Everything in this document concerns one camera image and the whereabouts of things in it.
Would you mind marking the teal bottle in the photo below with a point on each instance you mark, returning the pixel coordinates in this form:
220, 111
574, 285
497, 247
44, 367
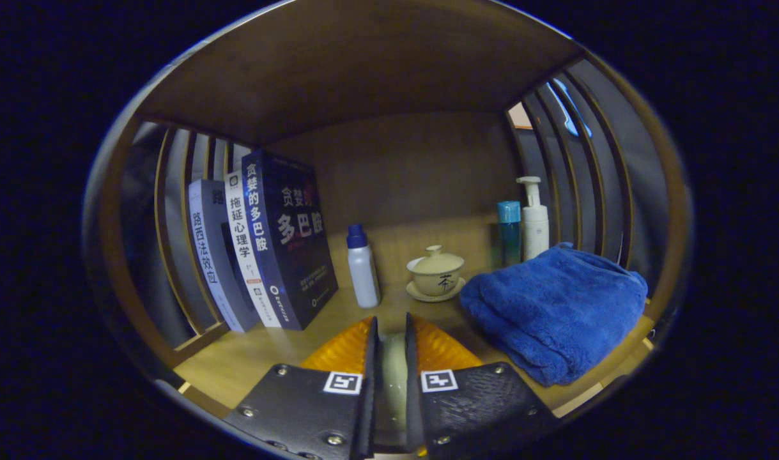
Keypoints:
509, 236

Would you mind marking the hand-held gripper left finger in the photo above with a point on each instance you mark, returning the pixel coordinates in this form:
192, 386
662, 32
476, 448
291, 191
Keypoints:
368, 415

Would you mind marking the light blue book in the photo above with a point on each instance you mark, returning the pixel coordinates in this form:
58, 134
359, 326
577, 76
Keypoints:
207, 255

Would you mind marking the beige lidded tea cup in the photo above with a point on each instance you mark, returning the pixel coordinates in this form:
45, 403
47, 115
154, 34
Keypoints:
435, 275

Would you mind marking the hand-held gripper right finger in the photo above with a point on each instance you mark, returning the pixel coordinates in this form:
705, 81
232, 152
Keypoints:
413, 415

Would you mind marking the wooden cabinet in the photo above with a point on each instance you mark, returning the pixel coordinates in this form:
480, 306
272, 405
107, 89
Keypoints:
395, 160

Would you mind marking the wooden countertop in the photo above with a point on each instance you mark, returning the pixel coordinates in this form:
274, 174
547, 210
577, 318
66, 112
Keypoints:
268, 358

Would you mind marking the white book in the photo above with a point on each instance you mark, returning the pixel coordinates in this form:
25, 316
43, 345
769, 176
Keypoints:
245, 255

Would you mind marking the blue folded towel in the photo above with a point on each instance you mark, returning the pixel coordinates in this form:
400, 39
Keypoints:
555, 313

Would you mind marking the white pump bottle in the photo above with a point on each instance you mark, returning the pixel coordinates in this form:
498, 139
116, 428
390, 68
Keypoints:
535, 227

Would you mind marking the dark blue book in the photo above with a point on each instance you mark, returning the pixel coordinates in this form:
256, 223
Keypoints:
293, 243

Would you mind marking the white bottle blue cap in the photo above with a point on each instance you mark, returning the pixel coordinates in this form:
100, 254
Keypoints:
363, 275

